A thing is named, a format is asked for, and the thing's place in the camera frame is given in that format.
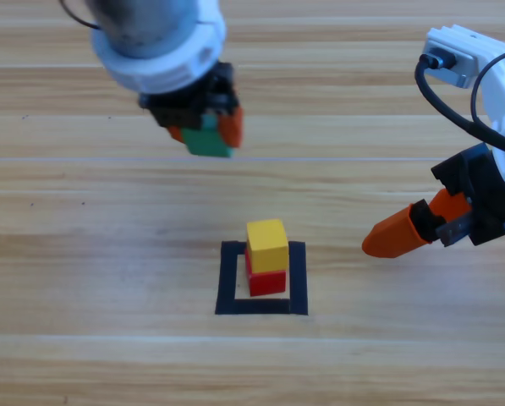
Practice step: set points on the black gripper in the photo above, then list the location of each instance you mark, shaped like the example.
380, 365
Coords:
489, 203
180, 110

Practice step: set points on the white wrist mount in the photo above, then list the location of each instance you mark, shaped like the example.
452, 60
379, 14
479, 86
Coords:
501, 84
163, 76

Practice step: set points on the black tape square outline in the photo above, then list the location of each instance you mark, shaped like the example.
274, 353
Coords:
260, 307

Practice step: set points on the red wooden block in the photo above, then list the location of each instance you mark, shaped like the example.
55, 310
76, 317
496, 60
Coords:
269, 283

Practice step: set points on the yellow wooden block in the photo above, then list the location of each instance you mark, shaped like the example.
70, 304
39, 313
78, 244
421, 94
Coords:
267, 245

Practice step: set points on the green wooden block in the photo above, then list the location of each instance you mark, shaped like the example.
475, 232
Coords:
205, 144

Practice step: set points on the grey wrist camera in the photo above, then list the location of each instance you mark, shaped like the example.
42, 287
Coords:
459, 67

